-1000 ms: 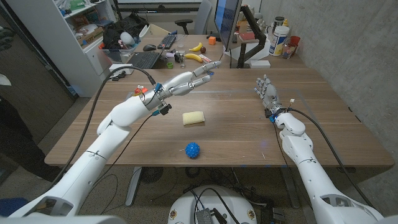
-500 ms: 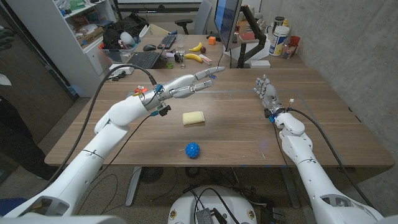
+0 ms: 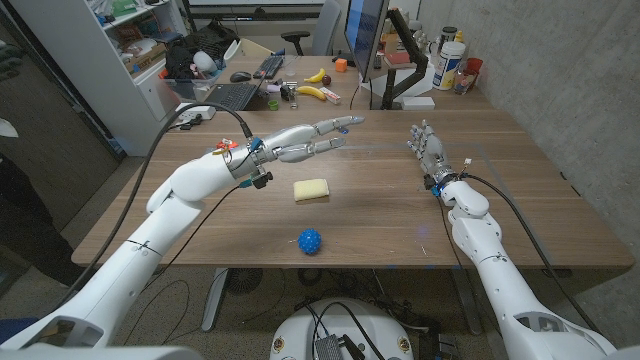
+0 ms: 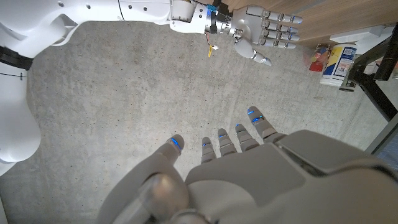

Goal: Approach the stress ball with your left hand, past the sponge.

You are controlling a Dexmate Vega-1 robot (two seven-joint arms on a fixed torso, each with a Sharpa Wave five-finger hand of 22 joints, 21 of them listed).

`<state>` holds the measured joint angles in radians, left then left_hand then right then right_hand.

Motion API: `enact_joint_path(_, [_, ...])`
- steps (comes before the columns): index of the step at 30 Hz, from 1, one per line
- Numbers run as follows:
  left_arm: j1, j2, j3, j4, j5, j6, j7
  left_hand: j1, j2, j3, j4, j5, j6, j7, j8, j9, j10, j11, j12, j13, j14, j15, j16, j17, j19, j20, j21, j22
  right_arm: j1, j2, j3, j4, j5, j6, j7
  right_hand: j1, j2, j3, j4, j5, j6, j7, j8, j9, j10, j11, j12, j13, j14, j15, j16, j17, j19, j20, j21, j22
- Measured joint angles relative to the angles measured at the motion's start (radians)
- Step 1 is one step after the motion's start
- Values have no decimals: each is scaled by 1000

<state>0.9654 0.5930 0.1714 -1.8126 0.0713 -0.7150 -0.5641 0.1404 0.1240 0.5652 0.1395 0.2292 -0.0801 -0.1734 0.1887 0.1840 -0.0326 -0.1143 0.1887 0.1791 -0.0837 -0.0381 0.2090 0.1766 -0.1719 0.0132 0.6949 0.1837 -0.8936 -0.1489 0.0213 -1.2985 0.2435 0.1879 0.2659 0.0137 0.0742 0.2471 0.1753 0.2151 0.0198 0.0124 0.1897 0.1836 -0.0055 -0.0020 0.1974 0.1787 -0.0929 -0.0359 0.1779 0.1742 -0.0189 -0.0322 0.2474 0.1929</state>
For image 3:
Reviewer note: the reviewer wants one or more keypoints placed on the orange cube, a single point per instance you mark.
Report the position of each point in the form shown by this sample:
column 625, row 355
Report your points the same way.
column 341, row 65

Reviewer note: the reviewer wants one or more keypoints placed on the white shelf cabinet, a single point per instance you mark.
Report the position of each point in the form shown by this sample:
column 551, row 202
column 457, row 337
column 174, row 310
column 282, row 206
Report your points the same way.
column 95, row 75

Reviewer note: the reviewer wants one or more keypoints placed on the white flat box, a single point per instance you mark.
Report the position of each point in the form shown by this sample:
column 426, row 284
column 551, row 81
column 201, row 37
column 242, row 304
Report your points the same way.
column 418, row 103

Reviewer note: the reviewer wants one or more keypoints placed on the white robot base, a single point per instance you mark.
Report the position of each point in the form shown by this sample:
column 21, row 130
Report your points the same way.
column 300, row 335

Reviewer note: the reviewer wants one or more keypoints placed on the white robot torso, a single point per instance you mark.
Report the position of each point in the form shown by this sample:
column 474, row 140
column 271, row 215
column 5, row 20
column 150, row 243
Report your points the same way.
column 100, row 355

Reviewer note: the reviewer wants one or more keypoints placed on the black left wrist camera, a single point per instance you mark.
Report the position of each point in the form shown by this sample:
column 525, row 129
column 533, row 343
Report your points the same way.
column 262, row 180

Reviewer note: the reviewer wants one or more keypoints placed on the red cup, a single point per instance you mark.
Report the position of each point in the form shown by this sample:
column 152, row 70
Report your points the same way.
column 475, row 65

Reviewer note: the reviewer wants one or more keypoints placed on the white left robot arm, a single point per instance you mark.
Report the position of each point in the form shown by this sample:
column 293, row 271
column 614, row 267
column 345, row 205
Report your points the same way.
column 135, row 255

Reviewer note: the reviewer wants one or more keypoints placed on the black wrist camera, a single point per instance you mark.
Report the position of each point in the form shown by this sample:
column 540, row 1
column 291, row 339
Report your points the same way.
column 262, row 180
column 429, row 182

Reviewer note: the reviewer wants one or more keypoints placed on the black computer mouse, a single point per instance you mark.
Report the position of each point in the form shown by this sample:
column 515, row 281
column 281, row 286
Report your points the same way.
column 240, row 76

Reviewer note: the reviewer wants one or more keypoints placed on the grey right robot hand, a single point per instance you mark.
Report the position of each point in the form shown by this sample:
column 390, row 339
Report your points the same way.
column 433, row 152

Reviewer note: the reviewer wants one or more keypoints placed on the clear glass cup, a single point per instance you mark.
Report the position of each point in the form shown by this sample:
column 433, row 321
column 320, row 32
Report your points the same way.
column 464, row 82

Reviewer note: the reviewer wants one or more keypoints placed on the white power strip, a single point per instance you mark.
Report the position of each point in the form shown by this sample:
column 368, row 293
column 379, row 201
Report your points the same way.
column 200, row 113

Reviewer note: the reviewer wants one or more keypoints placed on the red white toothpaste box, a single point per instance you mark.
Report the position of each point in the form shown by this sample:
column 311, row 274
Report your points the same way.
column 330, row 95

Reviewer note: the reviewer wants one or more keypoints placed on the long yellow banana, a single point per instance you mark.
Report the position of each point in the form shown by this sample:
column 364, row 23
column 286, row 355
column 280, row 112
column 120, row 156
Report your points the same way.
column 311, row 91

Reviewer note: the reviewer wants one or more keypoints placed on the white wipes canister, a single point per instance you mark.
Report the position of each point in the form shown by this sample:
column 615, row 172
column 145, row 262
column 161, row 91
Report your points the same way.
column 447, row 67

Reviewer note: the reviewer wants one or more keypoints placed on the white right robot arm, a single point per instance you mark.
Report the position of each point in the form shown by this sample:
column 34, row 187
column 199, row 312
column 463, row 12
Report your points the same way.
column 500, row 280

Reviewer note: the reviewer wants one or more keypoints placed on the grey table leg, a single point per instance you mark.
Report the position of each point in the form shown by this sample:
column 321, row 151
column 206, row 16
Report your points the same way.
column 467, row 302
column 215, row 300

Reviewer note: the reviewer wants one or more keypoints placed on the black computer monitor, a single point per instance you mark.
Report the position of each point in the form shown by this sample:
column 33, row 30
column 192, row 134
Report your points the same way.
column 365, row 35

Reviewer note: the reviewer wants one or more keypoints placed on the black bag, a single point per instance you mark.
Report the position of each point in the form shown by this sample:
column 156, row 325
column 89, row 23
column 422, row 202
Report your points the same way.
column 210, row 42

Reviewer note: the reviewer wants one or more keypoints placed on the person in dark clothes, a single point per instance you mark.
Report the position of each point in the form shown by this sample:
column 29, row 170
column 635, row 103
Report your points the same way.
column 25, row 235

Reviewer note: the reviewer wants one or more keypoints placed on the dark red plum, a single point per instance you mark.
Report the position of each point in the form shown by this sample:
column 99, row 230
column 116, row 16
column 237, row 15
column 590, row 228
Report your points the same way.
column 326, row 80

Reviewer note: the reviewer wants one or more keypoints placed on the small curved yellow banana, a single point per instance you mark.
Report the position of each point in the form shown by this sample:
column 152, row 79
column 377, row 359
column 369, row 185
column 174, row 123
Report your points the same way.
column 317, row 77

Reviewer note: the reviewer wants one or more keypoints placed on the small green cup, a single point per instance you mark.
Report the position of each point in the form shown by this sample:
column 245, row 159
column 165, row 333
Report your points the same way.
column 273, row 105

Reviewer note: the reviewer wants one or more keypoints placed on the cardboard box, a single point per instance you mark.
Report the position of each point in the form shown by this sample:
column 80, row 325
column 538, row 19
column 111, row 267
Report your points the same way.
column 147, row 59

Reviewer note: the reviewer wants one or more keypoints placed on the grey office chair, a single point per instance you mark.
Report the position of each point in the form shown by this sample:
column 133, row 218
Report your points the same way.
column 325, row 27

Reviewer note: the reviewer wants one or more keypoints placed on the round black floor fan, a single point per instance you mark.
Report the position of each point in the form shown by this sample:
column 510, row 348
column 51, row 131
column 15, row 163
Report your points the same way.
column 243, row 281

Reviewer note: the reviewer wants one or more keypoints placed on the small black clip gadget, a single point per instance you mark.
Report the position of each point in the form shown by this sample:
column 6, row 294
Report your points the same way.
column 287, row 92

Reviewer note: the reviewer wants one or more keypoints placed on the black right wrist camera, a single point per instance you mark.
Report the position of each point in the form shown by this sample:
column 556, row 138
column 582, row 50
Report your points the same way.
column 429, row 182

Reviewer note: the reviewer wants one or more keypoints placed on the clear plastic bin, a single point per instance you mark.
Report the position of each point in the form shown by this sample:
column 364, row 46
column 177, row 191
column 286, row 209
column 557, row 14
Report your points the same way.
column 187, row 90

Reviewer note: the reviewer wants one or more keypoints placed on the black keyboard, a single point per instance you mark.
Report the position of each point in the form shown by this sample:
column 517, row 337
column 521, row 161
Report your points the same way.
column 269, row 66
column 232, row 95

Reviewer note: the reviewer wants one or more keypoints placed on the dark lidded jar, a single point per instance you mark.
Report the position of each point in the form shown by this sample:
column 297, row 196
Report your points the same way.
column 448, row 35

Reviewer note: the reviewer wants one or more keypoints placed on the yellow sponge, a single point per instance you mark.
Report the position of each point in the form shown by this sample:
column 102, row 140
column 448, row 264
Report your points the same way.
column 311, row 189

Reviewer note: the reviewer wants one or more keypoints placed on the blue spiky stress ball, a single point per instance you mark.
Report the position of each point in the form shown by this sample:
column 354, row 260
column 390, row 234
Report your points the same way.
column 310, row 241

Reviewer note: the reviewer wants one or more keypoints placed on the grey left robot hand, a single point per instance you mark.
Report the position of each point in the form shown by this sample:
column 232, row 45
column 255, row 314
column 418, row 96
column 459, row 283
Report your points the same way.
column 290, row 137

